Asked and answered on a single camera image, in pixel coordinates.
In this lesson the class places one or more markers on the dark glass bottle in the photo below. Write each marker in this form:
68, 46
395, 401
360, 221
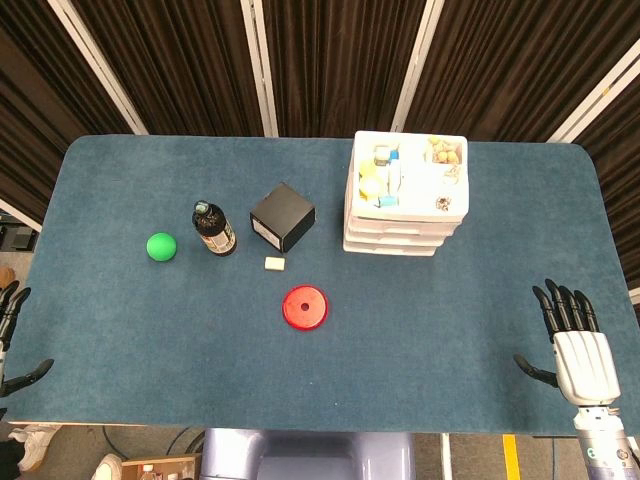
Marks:
216, 232

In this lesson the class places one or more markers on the blue felt table mat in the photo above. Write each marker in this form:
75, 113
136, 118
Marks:
150, 350

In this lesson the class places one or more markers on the yellow round item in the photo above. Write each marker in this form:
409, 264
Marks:
368, 168

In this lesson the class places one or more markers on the small dark beads pile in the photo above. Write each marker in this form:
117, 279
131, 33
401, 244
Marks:
443, 203

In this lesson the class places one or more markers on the green ball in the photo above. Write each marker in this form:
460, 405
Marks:
161, 246

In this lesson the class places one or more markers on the white blue-capped tube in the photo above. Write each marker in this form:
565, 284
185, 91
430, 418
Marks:
394, 172

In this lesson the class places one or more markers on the grey-purple robot torso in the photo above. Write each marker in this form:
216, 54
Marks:
305, 455

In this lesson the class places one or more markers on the small blue block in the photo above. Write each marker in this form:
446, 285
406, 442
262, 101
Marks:
388, 202

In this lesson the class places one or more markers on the red round disc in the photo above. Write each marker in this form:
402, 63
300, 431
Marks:
305, 307

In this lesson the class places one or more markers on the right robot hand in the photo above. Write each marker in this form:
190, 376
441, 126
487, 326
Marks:
585, 362

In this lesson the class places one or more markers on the brown cardboard box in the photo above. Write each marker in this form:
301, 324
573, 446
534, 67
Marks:
160, 469

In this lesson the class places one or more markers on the yellow white round container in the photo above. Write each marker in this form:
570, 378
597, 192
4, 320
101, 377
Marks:
371, 188

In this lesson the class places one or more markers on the white frame pole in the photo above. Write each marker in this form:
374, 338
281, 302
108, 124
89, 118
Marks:
20, 215
260, 65
415, 65
595, 92
100, 70

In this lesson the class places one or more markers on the small metal clips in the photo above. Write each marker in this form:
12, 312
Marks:
452, 175

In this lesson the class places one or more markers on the black cardboard box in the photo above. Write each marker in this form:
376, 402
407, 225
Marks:
282, 217

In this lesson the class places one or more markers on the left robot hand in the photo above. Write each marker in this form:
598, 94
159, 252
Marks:
12, 305

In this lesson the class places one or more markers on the dark brown curtain panel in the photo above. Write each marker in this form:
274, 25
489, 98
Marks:
180, 65
510, 65
40, 100
335, 65

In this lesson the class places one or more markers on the white sneaker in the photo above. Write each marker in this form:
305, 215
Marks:
107, 467
35, 445

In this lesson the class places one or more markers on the white plastic drawer organizer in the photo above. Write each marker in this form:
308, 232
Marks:
420, 185

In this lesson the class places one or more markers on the small white eraser block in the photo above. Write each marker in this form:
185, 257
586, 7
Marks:
275, 263

